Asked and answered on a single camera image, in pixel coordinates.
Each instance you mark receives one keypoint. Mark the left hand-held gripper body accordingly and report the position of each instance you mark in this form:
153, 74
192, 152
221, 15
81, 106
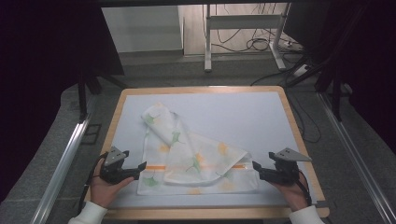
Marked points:
112, 168

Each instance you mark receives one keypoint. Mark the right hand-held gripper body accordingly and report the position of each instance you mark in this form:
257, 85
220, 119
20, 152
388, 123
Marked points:
285, 171

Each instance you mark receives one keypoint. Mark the white leaf-print cloth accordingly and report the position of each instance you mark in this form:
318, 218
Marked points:
186, 155

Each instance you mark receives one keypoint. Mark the person's left hand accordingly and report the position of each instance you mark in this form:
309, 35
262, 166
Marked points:
104, 189

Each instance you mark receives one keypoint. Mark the person's right hand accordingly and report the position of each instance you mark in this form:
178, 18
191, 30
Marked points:
294, 196

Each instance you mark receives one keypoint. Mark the pale blue table mat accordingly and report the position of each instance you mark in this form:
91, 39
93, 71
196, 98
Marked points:
243, 124

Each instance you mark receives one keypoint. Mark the black metal stand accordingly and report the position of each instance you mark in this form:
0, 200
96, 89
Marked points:
336, 93
82, 99

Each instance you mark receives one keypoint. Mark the white power strip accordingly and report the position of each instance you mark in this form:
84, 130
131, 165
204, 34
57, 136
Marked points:
300, 70

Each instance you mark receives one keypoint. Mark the dark curtain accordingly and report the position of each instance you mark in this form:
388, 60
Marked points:
370, 62
40, 77

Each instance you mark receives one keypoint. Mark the white cabinet panel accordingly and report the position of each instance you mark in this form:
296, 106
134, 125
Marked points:
141, 29

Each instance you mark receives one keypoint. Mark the black floor hatch frame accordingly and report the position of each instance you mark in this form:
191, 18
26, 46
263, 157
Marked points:
91, 133

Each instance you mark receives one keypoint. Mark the aluminium floor rail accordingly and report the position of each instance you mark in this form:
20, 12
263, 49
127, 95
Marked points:
358, 155
62, 168

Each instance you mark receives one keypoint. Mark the white metal desk frame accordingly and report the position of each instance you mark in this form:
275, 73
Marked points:
246, 21

